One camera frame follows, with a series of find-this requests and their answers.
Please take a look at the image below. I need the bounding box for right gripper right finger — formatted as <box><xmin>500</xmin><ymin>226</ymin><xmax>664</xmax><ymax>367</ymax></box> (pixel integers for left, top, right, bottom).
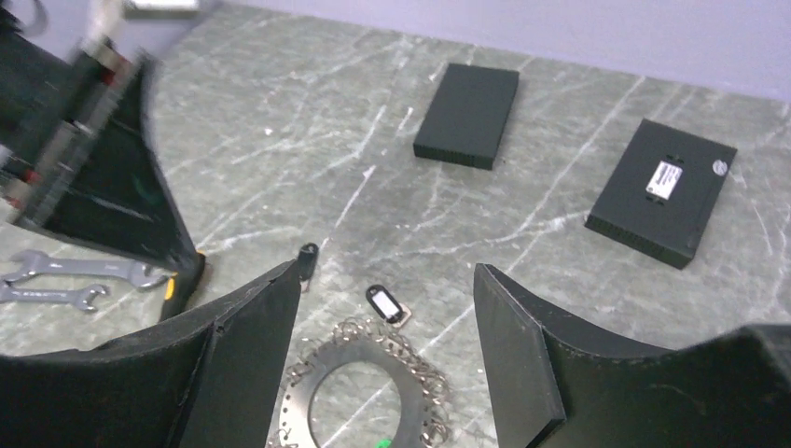
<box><xmin>474</xmin><ymin>264</ymin><xmax>790</xmax><ymax>447</ymax></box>

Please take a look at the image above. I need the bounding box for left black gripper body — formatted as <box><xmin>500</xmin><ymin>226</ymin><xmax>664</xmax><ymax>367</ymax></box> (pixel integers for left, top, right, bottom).
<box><xmin>1</xmin><ymin>34</ymin><xmax>148</xmax><ymax>230</ymax></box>

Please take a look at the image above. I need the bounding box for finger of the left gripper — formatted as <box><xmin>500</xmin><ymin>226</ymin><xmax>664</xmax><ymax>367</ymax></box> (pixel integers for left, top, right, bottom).
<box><xmin>43</xmin><ymin>55</ymin><xmax>200</xmax><ymax>270</ymax></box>

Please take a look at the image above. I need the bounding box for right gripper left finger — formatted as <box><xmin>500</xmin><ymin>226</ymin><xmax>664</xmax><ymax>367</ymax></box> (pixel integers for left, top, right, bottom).
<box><xmin>1</xmin><ymin>261</ymin><xmax>300</xmax><ymax>447</ymax></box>

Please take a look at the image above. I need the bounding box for numbered metal key ring disc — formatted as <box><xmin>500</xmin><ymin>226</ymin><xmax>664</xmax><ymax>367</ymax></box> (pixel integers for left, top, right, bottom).
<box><xmin>267</xmin><ymin>318</ymin><xmax>451</xmax><ymax>447</ymax></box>

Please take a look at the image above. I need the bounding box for black head key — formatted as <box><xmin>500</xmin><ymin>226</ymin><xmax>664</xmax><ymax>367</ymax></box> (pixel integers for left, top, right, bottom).
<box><xmin>297</xmin><ymin>243</ymin><xmax>319</xmax><ymax>292</ymax></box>

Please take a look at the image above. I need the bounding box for black yellow screwdriver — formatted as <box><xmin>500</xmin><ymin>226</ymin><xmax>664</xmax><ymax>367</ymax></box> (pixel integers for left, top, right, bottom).
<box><xmin>159</xmin><ymin>251</ymin><xmax>206</xmax><ymax>322</ymax></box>

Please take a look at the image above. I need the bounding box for lower silver wrench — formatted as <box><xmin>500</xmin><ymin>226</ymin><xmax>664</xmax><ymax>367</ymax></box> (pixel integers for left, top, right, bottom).
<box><xmin>1</xmin><ymin>282</ymin><xmax>109</xmax><ymax>313</ymax></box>

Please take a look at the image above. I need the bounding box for silver wrench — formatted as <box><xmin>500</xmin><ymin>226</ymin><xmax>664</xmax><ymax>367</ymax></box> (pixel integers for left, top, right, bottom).
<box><xmin>3</xmin><ymin>249</ymin><xmax>169</xmax><ymax>290</ymax></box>
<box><xmin>1</xmin><ymin>282</ymin><xmax>109</xmax><ymax>313</ymax></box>

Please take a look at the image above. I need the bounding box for upper silver wrench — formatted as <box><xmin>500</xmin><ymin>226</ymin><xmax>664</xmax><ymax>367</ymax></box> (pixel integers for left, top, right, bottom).
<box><xmin>3</xmin><ymin>249</ymin><xmax>169</xmax><ymax>290</ymax></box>

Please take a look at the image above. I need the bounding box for black key tag white label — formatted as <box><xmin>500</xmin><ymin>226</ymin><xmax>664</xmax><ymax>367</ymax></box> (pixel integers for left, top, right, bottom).
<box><xmin>365</xmin><ymin>285</ymin><xmax>411</xmax><ymax>328</ymax></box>

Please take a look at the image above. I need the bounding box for black box with label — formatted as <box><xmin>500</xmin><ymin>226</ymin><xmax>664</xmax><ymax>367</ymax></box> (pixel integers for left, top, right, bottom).
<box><xmin>585</xmin><ymin>119</ymin><xmax>737</xmax><ymax>270</ymax></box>

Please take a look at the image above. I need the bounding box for plain black box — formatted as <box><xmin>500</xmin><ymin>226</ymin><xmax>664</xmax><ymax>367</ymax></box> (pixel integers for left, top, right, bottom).
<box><xmin>413</xmin><ymin>63</ymin><xmax>520</xmax><ymax>171</ymax></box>

